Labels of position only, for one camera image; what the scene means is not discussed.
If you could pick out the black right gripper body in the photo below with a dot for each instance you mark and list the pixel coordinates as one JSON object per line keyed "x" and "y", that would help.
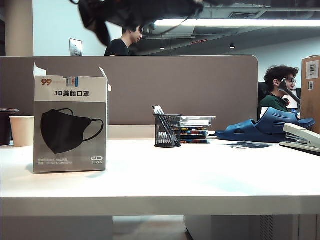
{"x": 93, "y": 15}

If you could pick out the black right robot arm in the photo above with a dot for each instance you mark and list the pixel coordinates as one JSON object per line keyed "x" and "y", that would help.
{"x": 150, "y": 10}

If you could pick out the white mask box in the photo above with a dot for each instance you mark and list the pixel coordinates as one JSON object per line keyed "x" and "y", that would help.
{"x": 70, "y": 130}

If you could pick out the colourful flat box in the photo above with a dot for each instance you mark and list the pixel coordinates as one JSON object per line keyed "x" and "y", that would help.
{"x": 194, "y": 141}
{"x": 194, "y": 129}
{"x": 194, "y": 135}

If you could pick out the brown cardboard box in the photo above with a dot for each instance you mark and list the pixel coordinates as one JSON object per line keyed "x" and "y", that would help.
{"x": 311, "y": 100}

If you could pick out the standing person black shirt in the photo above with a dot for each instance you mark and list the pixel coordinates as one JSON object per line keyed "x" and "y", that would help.
{"x": 120, "y": 47}

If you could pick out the red ceiling sign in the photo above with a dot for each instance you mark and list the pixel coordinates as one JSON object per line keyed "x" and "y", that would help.
{"x": 199, "y": 41}

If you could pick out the brown desk partition panel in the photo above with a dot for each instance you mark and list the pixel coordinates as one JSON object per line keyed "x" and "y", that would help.
{"x": 175, "y": 87}

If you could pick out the white capped pen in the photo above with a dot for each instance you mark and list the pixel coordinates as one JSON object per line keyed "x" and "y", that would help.
{"x": 157, "y": 112}

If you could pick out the black mesh pen holder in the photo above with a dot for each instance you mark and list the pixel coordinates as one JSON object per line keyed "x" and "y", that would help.
{"x": 162, "y": 112}
{"x": 167, "y": 131}

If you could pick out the beige paper cup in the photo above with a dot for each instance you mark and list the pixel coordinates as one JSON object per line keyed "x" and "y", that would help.
{"x": 22, "y": 131}

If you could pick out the small ceiling spot lamp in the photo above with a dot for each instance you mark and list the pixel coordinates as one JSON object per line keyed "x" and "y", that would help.
{"x": 232, "y": 46}

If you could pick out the dark cup with foil lid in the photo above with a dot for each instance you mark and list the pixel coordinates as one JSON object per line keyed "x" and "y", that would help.
{"x": 5, "y": 127}

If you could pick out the long ceiling light strip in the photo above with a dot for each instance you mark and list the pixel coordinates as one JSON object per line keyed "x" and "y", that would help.
{"x": 237, "y": 23}

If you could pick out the white flat plastic case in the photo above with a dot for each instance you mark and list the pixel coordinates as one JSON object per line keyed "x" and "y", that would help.
{"x": 197, "y": 120}

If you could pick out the black office chair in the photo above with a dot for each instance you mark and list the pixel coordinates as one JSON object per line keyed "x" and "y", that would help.
{"x": 262, "y": 95}

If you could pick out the blue foam slipper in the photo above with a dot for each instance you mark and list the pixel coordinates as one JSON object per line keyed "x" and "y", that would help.
{"x": 245, "y": 132}
{"x": 277, "y": 118}

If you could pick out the seated curly-haired person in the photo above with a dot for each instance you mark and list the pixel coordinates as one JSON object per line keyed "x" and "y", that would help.
{"x": 275, "y": 100}

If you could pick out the grey white stapler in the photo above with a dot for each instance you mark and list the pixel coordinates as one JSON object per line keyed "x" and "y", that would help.
{"x": 300, "y": 136}

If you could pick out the silver wall switch plate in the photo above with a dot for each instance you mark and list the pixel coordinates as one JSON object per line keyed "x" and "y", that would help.
{"x": 76, "y": 47}

